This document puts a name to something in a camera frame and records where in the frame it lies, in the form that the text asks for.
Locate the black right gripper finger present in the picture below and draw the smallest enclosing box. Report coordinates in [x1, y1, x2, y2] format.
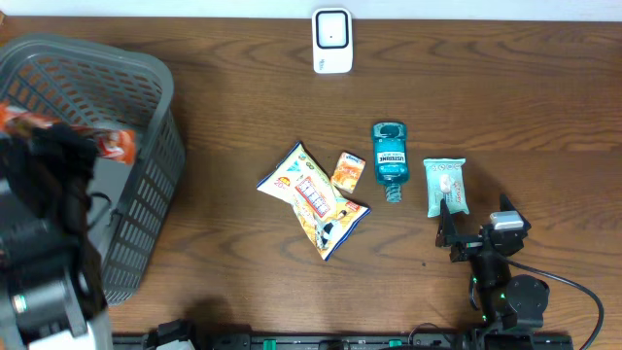
[435, 199, 458, 247]
[500, 193, 531, 229]

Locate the pale green wipes pack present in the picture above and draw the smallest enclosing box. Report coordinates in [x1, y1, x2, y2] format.
[423, 158, 469, 218]

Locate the red brown snack packet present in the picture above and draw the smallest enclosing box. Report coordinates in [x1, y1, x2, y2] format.
[1, 103, 136, 165]

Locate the teal mouthwash bottle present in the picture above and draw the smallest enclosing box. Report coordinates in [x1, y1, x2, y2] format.
[371, 122, 410, 203]

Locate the small orange juice carton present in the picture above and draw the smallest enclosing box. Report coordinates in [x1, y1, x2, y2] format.
[330, 152, 365, 193]

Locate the yellow snack bag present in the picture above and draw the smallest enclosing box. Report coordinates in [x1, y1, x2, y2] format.
[257, 142, 370, 261]

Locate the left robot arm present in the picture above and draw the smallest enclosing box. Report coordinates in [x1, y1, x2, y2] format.
[1, 124, 113, 350]

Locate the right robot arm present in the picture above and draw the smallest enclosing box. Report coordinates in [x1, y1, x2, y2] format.
[435, 194, 550, 349]

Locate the white barcode scanner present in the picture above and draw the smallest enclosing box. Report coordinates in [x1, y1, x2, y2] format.
[311, 8, 354, 74]

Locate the grey plastic shopping basket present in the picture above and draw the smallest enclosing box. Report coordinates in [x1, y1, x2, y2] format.
[1, 34, 186, 305]

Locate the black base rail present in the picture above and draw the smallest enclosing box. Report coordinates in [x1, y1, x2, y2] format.
[112, 332, 574, 350]

